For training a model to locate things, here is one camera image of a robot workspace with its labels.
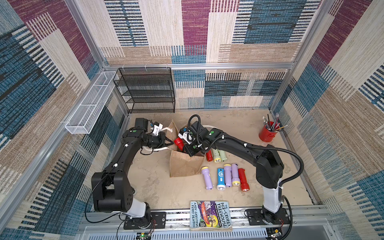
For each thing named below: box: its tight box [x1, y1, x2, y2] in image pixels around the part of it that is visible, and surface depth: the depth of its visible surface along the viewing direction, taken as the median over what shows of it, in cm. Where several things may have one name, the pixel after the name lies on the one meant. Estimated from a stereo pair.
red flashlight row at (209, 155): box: [206, 149, 214, 162], surface depth 95 cm
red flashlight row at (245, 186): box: [238, 168, 250, 192], surface depth 84 cm
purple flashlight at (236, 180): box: [231, 163, 241, 186], surface depth 86 cm
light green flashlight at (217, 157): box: [213, 148, 222, 164], surface depth 93 cm
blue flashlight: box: [216, 167, 226, 191], surface depth 85 cm
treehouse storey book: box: [189, 200, 233, 232], surface depth 74 cm
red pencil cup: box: [258, 121, 280, 143], surface depth 100 cm
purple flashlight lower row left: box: [201, 166, 214, 191], surface depth 86 cm
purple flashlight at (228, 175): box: [224, 163, 232, 188], surface depth 87 cm
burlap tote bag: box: [166, 120, 205, 178], surface depth 84 cm
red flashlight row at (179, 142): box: [174, 137, 184, 151], surface depth 83 cm
